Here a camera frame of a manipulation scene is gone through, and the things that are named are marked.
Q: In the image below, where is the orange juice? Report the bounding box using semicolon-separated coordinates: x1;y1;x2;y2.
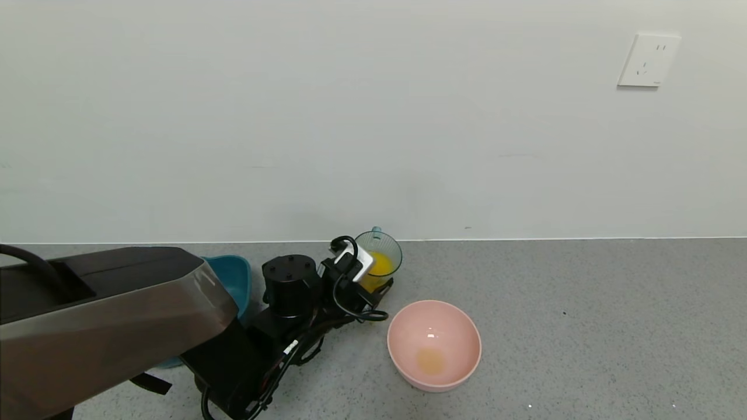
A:
365;251;395;292

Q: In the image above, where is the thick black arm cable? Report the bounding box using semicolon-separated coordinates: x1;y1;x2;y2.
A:
0;244;65;293

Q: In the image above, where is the clear ribbed plastic cup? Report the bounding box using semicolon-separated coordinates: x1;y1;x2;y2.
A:
354;226;403;293

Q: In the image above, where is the thin black camera cable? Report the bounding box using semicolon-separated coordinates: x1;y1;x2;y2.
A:
201;235;390;420

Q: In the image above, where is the teal plastic basin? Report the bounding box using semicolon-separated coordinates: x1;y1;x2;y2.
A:
155;255;253;369

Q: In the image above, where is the pink bowl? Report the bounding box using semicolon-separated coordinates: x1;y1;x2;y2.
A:
388;300;482;392

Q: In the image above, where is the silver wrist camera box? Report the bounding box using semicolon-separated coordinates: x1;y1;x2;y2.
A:
334;242;375;283

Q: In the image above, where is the white wall socket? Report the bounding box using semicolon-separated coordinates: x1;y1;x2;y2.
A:
617;33;681;88

